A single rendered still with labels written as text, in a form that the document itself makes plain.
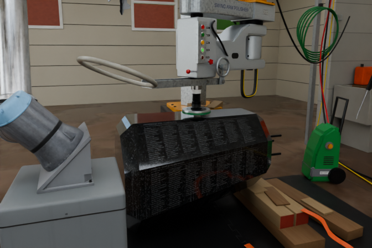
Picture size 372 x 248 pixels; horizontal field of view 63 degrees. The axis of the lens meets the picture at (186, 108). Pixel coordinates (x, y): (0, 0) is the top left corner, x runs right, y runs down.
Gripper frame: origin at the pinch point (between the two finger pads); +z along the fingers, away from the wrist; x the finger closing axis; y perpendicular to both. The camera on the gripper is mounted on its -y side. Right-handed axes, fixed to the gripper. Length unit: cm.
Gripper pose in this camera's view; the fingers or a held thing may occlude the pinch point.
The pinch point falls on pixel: (114, 9)
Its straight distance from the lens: 175.5
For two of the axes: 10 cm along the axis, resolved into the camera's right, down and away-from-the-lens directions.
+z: -2.8, 9.6, -0.9
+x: 2.5, 1.6, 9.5
